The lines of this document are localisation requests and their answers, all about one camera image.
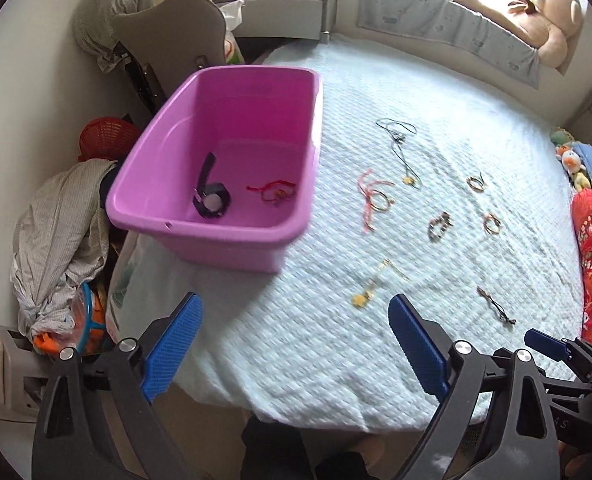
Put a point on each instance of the black wristwatch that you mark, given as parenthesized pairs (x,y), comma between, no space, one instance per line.
(210,202)

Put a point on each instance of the striped grey cloth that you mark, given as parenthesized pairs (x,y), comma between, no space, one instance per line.
(56,240)

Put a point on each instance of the green plush toy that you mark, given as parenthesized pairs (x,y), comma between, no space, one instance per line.
(561,136)

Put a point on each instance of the grey chair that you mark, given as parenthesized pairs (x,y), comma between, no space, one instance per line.
(176,30)

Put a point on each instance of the white corner guard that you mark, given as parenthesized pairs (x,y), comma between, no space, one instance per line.
(324,36)

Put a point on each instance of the orange and blue toy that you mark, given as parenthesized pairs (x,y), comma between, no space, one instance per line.
(88,322)

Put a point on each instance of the grey desk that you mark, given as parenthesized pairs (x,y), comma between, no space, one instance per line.
(286,12)

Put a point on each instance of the purple plastic bin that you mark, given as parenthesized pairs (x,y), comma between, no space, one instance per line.
(236,110)

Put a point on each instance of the yellow plush toy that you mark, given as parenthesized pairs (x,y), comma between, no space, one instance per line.
(581,180)

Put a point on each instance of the beige plastic box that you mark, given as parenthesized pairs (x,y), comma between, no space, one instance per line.
(6,375)

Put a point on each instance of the white green printed bag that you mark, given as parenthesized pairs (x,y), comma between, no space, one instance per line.
(126,280)

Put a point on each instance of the light blue bedspread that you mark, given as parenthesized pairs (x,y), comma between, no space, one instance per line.
(426,90)

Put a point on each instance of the blue patterned window seat cover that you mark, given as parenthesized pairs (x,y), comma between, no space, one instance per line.
(426,15)

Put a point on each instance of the beige teddy bear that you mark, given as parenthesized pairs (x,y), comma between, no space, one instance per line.
(551,10)

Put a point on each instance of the white plastic bag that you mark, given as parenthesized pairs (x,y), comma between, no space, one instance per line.
(232,30)

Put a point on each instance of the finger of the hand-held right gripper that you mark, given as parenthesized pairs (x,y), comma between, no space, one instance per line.
(546,342)

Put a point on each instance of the white duck plush toy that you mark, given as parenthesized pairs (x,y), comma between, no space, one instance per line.
(571,158)

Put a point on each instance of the red plastic basket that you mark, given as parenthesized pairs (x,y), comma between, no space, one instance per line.
(106,135)

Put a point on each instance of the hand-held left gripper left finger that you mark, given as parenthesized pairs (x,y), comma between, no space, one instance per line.
(171,345)

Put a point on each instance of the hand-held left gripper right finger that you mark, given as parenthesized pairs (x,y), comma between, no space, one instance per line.
(418,350)

